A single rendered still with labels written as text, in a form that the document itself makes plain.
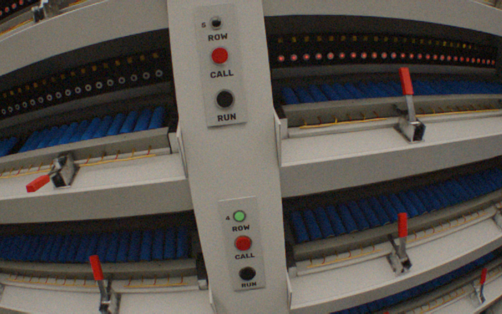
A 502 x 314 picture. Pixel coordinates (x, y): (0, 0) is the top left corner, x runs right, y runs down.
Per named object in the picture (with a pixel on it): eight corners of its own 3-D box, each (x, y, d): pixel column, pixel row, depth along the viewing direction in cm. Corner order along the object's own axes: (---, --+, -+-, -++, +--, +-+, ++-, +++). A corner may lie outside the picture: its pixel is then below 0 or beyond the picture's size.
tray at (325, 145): (546, 142, 38) (563, 85, 31) (279, 199, 34) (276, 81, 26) (492, 99, 55) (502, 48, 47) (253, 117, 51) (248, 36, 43)
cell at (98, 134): (116, 124, 42) (104, 148, 37) (105, 126, 42) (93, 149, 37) (113, 114, 41) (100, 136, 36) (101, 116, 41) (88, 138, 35)
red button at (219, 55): (228, 62, 28) (227, 46, 27) (212, 64, 28) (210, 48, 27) (228, 63, 29) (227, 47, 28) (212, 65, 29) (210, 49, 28)
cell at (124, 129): (141, 121, 42) (132, 144, 37) (129, 123, 42) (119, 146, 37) (137, 109, 41) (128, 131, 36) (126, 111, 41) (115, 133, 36)
